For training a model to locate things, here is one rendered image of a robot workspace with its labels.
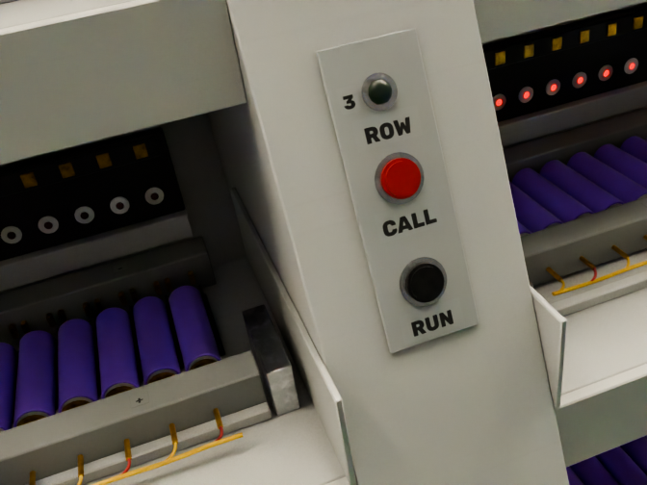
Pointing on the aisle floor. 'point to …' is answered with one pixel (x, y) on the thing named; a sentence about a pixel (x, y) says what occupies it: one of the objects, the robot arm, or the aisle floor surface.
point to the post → (358, 386)
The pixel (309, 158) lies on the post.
